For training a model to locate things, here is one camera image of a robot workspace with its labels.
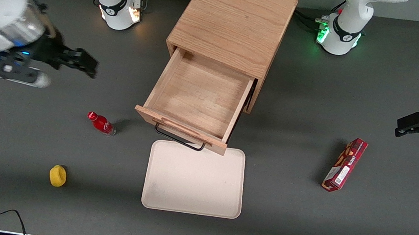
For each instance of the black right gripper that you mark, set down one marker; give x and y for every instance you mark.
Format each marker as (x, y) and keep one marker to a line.
(49, 52)

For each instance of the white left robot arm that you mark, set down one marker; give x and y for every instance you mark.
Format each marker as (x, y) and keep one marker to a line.
(341, 39)

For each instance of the oak wooden drawer cabinet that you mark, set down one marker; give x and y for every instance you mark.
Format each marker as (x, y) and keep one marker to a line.
(235, 18)

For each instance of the small red soda bottle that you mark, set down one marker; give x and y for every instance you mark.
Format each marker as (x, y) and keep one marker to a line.
(102, 123)

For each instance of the red snack box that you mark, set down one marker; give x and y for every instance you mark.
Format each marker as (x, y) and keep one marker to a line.
(344, 165)

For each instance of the yellow lemon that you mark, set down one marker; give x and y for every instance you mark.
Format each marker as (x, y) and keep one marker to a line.
(57, 176)

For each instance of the beige rectangular tray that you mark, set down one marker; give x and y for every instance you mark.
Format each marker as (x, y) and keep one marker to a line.
(194, 181)

